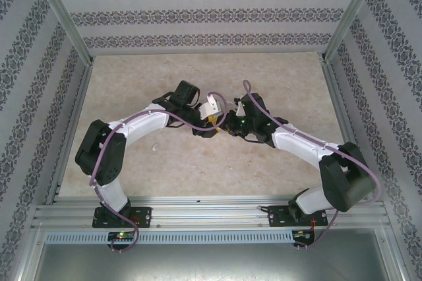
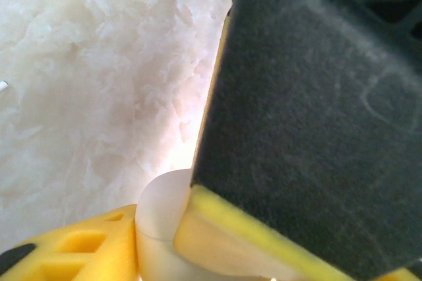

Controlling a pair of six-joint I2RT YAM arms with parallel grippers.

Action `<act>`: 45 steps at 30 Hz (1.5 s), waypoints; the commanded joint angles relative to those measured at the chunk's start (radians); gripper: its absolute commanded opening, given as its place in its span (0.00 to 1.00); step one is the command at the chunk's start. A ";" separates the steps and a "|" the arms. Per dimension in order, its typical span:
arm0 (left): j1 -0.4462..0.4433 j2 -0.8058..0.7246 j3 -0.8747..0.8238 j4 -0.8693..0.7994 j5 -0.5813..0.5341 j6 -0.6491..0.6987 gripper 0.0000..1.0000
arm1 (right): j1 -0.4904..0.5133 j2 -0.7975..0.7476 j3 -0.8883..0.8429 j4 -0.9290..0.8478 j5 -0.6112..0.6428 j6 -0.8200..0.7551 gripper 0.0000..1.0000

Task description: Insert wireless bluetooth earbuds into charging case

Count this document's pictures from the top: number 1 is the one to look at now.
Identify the aluminium table side rail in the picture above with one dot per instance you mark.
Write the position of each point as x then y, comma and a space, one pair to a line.
71, 129
336, 96

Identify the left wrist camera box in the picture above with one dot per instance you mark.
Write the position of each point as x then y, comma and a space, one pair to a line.
209, 107

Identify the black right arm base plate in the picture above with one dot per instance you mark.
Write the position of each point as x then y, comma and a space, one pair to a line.
277, 216

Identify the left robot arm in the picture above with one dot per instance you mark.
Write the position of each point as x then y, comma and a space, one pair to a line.
138, 124

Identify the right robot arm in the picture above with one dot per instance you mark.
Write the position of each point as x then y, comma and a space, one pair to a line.
296, 145

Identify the aluminium frame post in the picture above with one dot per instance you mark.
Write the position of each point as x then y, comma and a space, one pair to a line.
352, 14
62, 14

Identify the right circuit board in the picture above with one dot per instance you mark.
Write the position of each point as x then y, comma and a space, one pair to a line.
303, 235

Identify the sheet metal tray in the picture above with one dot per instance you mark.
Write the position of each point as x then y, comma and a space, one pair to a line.
211, 261

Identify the left circuit board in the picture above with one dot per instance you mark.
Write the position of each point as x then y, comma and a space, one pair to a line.
122, 235

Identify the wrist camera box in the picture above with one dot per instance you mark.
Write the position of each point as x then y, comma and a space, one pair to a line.
240, 100
209, 107

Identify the circuit board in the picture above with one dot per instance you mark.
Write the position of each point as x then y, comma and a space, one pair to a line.
122, 235
303, 235

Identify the aluminium mounting rail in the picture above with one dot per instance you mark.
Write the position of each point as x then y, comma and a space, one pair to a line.
204, 211

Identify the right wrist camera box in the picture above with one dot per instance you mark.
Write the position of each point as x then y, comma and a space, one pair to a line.
240, 100

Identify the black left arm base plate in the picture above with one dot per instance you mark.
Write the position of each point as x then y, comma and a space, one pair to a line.
143, 216

